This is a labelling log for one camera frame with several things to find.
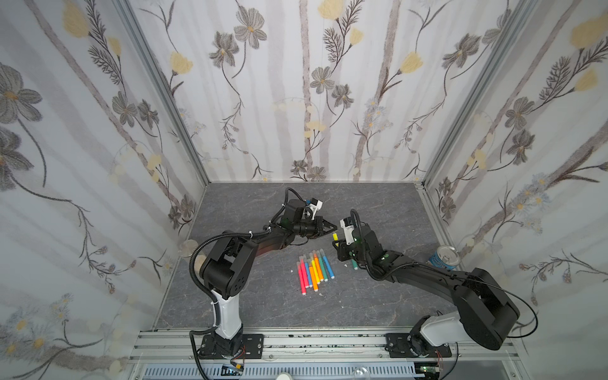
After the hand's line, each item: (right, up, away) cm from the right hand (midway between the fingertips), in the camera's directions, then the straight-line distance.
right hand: (330, 238), depth 85 cm
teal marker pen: (-2, -16, +3) cm, 16 cm away
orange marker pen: (-4, -12, +6) cm, 14 cm away
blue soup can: (+42, -6, -1) cm, 42 cm away
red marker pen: (-10, -14, +5) cm, 17 cm away
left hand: (+1, +6, +2) cm, 6 cm away
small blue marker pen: (-8, -16, +3) cm, 18 cm away
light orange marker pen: (-6, -15, +3) cm, 17 cm away
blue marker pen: (0, -12, +6) cm, 13 cm away
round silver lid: (-50, -2, -6) cm, 50 cm away
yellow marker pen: (+2, +1, +1) cm, 2 cm away
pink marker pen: (-10, -19, +1) cm, 21 cm away
